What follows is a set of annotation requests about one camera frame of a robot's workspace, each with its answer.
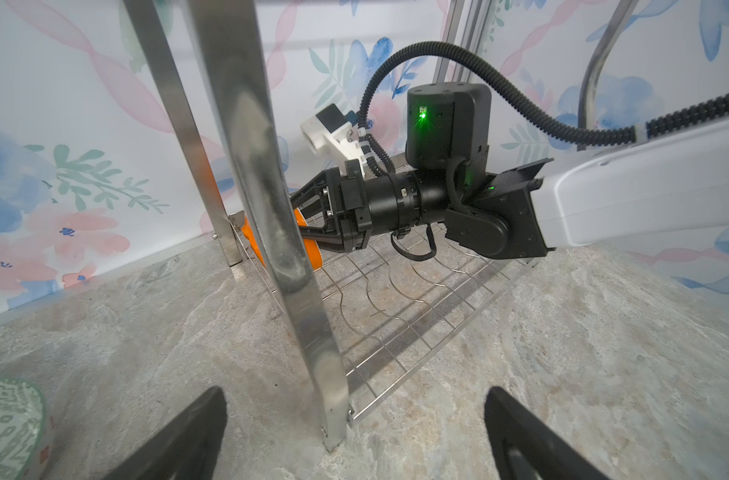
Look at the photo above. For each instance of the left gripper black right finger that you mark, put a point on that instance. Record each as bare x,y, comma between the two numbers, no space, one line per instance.
525,448

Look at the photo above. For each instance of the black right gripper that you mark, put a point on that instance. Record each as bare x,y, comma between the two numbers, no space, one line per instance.
352,225

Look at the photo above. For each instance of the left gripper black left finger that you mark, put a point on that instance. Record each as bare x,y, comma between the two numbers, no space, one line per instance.
187,448

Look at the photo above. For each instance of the orange white bowl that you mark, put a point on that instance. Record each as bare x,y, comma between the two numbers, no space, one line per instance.
312,250

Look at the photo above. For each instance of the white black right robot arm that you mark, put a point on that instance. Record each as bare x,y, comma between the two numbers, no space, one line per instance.
674,176

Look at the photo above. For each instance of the stainless steel dish rack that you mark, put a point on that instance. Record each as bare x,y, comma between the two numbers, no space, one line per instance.
226,37

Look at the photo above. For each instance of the green geometric pattern bowl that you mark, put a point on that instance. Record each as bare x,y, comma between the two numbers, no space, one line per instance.
26,430

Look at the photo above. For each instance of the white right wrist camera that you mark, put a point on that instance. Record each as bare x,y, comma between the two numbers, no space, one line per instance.
333,136

